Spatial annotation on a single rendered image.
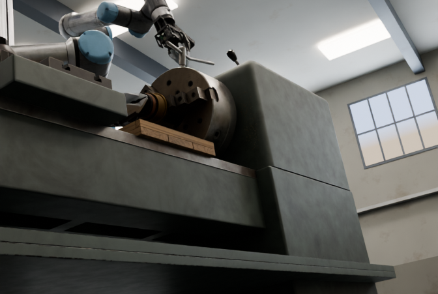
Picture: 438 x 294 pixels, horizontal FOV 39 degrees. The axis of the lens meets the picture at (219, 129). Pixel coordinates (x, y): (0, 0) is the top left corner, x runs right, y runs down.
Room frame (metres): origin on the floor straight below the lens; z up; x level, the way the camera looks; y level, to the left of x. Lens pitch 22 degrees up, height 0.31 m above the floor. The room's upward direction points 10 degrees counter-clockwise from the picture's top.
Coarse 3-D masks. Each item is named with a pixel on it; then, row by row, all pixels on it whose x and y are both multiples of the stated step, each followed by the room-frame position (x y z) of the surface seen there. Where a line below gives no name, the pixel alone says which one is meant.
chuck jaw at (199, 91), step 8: (200, 88) 1.66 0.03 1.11; (168, 96) 1.66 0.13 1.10; (176, 96) 1.67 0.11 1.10; (184, 96) 1.66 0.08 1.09; (192, 96) 1.66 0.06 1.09; (200, 96) 1.65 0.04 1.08; (208, 96) 1.68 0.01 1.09; (168, 104) 1.66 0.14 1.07; (176, 104) 1.67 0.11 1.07; (184, 104) 1.67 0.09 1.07; (192, 104) 1.68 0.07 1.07; (200, 104) 1.69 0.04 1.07; (176, 112) 1.71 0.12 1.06; (184, 112) 1.72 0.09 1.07
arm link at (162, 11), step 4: (156, 8) 1.89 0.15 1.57; (160, 8) 1.89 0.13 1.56; (164, 8) 1.89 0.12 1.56; (168, 8) 1.91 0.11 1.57; (156, 12) 1.89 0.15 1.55; (160, 12) 1.89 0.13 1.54; (164, 12) 1.89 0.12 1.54; (168, 12) 1.90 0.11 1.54; (152, 16) 1.91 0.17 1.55; (156, 16) 1.89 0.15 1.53; (172, 16) 1.91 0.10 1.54; (160, 20) 1.90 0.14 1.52
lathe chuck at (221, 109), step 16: (160, 80) 1.77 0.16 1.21; (176, 80) 1.74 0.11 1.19; (192, 80) 1.70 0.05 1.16; (208, 80) 1.69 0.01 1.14; (224, 96) 1.73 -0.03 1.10; (192, 112) 1.71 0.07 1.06; (208, 112) 1.68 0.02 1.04; (224, 112) 1.72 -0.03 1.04; (176, 128) 1.75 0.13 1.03; (192, 128) 1.72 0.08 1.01; (208, 128) 1.69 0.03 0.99; (224, 128) 1.74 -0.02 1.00
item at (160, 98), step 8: (152, 96) 1.62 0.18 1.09; (160, 96) 1.66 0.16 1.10; (152, 104) 1.62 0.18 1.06; (160, 104) 1.64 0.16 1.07; (144, 112) 1.69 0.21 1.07; (152, 112) 1.63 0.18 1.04; (160, 112) 1.65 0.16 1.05; (144, 120) 1.67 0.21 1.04; (152, 120) 1.67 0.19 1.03; (160, 120) 1.68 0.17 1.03
